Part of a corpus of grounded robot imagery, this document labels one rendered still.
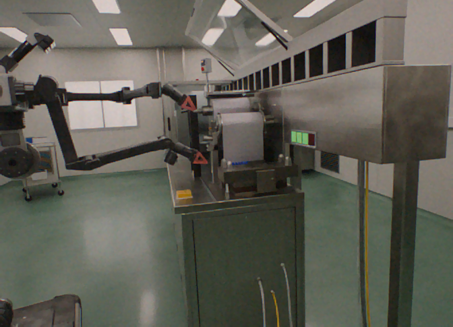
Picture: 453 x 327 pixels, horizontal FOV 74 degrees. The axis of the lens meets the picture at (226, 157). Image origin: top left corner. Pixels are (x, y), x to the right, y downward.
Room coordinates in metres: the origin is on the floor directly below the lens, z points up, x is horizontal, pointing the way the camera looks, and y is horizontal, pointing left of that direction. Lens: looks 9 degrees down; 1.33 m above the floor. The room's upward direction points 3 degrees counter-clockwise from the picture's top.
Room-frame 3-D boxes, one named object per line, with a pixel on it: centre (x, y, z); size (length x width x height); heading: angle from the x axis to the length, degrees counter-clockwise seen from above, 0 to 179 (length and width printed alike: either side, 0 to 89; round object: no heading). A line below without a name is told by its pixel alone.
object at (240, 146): (1.69, -0.10, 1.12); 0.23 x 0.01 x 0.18; 102
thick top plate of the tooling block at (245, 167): (1.58, -0.16, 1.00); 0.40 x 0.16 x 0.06; 102
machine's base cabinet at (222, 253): (2.65, 0.18, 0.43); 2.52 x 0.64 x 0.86; 12
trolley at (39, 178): (5.28, 3.34, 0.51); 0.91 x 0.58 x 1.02; 36
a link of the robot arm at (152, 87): (1.79, 0.49, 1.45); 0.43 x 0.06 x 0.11; 41
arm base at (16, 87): (1.28, 0.83, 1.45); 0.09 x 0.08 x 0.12; 26
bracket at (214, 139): (1.74, 0.08, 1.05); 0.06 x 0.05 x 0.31; 102
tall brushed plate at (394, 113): (2.45, -0.26, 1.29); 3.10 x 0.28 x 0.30; 12
